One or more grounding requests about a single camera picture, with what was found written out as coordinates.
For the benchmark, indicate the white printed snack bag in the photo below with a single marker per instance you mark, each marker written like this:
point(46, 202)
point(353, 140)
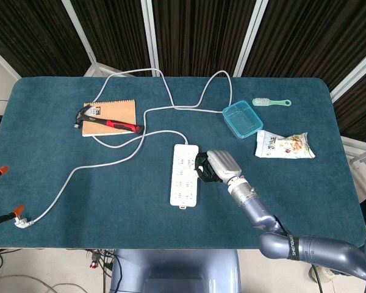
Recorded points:
point(283, 145)

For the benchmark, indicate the white metal frame base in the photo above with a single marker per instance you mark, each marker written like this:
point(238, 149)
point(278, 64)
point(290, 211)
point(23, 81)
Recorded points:
point(363, 155)

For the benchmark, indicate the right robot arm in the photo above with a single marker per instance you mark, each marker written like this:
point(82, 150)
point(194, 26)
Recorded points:
point(256, 207)

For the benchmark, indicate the clear container blue lid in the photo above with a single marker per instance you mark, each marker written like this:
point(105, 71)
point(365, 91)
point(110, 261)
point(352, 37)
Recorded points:
point(242, 119)

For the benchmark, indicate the white partition frame post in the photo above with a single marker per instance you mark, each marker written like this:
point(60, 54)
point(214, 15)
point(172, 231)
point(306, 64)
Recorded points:
point(1, 59)
point(251, 36)
point(149, 30)
point(80, 32)
point(353, 74)

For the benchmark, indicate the red black claw hammer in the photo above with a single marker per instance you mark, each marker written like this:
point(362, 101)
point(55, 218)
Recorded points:
point(116, 123)

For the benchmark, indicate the white power strip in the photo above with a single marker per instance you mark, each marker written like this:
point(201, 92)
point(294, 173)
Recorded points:
point(178, 189)

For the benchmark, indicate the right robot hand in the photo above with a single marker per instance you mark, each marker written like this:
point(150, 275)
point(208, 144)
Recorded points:
point(224, 164)

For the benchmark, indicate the blue grey robot torso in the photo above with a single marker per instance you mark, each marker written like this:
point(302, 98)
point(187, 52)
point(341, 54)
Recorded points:
point(170, 268)

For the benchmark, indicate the red black connector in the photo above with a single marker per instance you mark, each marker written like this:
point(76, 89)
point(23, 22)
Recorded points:
point(94, 259)

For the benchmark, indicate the teal table cloth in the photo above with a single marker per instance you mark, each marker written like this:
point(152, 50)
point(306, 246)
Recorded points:
point(79, 189)

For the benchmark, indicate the brown spiral notebook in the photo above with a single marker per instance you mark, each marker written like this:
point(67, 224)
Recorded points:
point(122, 111)

